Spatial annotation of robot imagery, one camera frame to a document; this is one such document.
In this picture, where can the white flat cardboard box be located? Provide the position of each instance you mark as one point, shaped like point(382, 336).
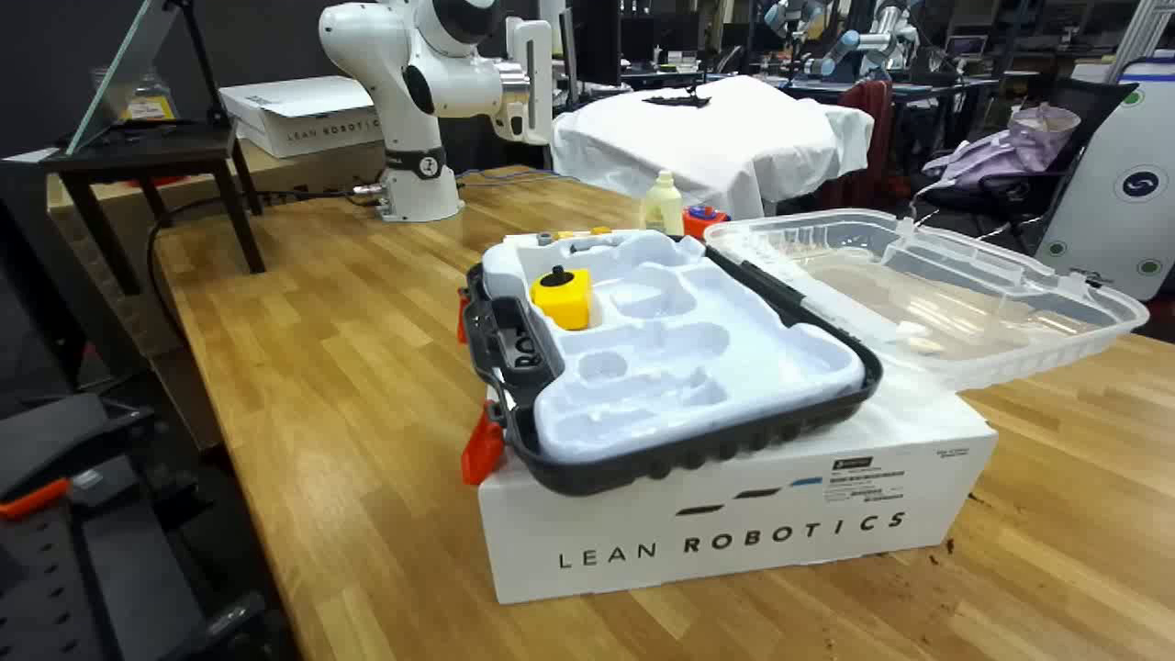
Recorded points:
point(303, 114)

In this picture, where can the white Lean Robotics box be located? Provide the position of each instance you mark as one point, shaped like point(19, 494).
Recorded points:
point(886, 478)

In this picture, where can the clear case lid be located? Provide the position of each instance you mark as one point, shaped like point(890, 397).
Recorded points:
point(964, 311)

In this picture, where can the orange case latch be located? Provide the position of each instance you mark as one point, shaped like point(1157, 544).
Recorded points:
point(483, 450)

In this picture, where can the black side table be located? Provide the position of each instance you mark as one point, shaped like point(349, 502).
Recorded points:
point(144, 156)

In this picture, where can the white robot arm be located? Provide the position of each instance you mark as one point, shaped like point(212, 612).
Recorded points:
point(429, 59)

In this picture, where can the black chair with clothes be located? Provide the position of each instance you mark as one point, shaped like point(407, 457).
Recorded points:
point(1011, 178)

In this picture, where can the white cloth covered table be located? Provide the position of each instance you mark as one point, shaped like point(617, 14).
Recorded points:
point(735, 145)

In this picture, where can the white machine housing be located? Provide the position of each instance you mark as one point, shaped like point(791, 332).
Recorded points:
point(1118, 212)

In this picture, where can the yellow block with black knob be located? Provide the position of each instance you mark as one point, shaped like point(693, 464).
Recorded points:
point(563, 297)

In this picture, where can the cream squeeze bottle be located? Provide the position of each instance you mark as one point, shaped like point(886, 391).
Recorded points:
point(664, 207)

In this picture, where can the orange blue round toy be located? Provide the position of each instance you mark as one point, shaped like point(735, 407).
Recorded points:
point(702, 220)

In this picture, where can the black tool case base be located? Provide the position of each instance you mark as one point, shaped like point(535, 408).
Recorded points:
point(688, 357)

